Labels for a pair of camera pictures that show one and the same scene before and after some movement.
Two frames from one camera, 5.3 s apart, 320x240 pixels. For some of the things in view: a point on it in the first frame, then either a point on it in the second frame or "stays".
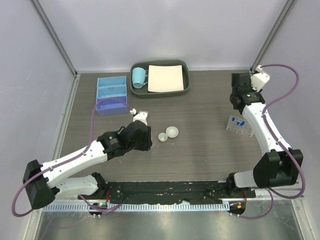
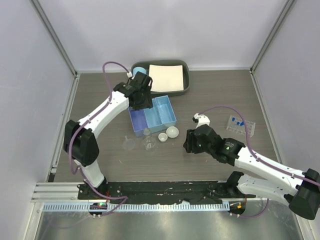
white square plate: [165, 78] stays
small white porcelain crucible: [162, 137] stays
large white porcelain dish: [172, 132] stays
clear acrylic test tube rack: [239, 125] stays
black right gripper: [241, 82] to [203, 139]
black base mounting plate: [167, 192] stays
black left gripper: [147, 143] to [148, 102]
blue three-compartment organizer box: [111, 87] to [159, 118]
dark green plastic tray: [143, 92] stays
